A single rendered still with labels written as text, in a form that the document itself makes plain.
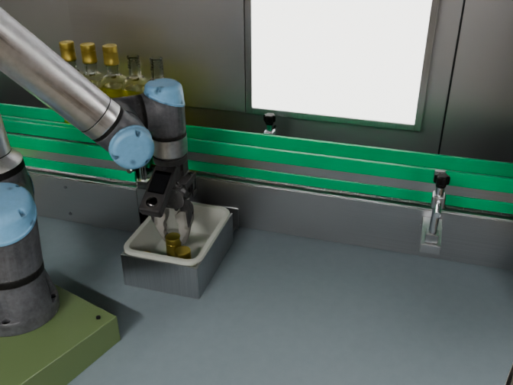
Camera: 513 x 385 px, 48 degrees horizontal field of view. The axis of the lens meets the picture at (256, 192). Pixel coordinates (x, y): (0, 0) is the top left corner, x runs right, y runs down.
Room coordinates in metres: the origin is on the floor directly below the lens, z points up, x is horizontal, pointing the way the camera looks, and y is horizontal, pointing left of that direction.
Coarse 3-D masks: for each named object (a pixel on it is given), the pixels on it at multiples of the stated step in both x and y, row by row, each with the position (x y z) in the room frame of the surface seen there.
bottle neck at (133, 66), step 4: (128, 56) 1.32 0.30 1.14; (132, 56) 1.33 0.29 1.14; (136, 56) 1.33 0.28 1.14; (128, 60) 1.31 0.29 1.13; (132, 60) 1.30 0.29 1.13; (136, 60) 1.31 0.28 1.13; (128, 64) 1.31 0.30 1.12; (132, 64) 1.30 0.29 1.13; (136, 64) 1.31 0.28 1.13; (128, 68) 1.31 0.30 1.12; (132, 68) 1.30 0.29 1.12; (136, 68) 1.31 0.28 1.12; (128, 72) 1.31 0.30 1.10; (132, 72) 1.30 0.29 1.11; (136, 72) 1.31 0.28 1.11; (140, 72) 1.32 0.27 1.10; (132, 76) 1.30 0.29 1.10; (136, 76) 1.30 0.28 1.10
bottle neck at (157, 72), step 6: (150, 60) 1.29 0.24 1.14; (156, 60) 1.29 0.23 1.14; (162, 60) 1.30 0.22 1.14; (150, 66) 1.30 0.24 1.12; (156, 66) 1.29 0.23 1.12; (162, 66) 1.30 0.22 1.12; (156, 72) 1.29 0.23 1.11; (162, 72) 1.30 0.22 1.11; (156, 78) 1.29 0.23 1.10; (162, 78) 1.29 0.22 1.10
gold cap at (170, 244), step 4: (172, 232) 1.07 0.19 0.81; (168, 236) 1.06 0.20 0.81; (172, 236) 1.06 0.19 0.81; (176, 236) 1.06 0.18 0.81; (168, 240) 1.04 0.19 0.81; (172, 240) 1.04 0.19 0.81; (176, 240) 1.04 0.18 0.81; (168, 244) 1.04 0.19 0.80; (172, 244) 1.04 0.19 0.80; (176, 244) 1.04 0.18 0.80; (180, 244) 1.05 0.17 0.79; (168, 248) 1.04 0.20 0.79; (172, 248) 1.04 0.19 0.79; (168, 252) 1.04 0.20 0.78; (172, 252) 1.04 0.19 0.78; (172, 256) 1.04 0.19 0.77
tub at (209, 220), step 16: (208, 208) 1.14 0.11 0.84; (224, 208) 1.13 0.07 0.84; (144, 224) 1.06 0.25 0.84; (176, 224) 1.15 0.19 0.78; (192, 224) 1.14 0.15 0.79; (208, 224) 1.13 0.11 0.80; (224, 224) 1.07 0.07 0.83; (128, 240) 1.00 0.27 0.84; (144, 240) 1.04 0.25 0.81; (160, 240) 1.10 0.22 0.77; (192, 240) 1.11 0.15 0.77; (208, 240) 1.00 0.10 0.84; (144, 256) 0.95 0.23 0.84; (160, 256) 0.94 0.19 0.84; (192, 256) 1.04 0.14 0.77
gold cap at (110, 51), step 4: (104, 44) 1.34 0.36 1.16; (108, 44) 1.34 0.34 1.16; (112, 44) 1.34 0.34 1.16; (104, 48) 1.32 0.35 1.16; (108, 48) 1.32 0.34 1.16; (112, 48) 1.32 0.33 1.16; (116, 48) 1.33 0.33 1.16; (104, 52) 1.32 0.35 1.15; (108, 52) 1.32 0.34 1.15; (112, 52) 1.32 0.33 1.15; (116, 52) 1.33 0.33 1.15; (104, 56) 1.32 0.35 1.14; (108, 56) 1.32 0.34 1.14; (112, 56) 1.32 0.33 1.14; (116, 56) 1.33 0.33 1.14; (104, 60) 1.33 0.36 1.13; (108, 60) 1.32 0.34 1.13; (112, 60) 1.32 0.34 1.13; (116, 60) 1.33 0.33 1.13; (108, 64) 1.32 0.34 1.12; (112, 64) 1.32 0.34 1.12; (116, 64) 1.33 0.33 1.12
